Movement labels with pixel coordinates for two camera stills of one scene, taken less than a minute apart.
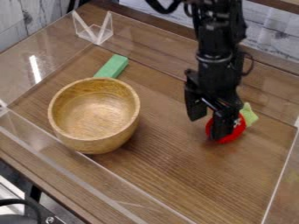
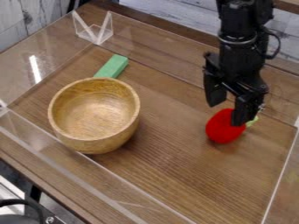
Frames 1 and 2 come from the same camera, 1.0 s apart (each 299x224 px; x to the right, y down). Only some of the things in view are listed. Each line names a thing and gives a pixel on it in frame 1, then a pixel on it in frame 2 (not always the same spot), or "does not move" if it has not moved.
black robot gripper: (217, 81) to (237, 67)
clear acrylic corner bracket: (96, 33) does not move
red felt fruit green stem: (243, 121) does not move
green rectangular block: (113, 66) does not move
